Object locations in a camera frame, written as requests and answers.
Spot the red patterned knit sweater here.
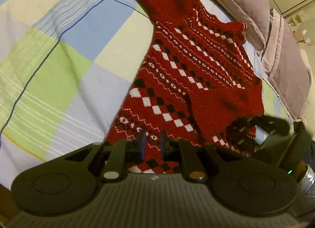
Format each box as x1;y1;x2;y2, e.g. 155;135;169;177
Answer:
105;0;264;173

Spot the mauve pillow near headboard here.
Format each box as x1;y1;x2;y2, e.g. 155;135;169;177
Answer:
261;9;311;119

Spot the checkered bed sheet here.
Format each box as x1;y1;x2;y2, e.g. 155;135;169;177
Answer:
0;0;296;189

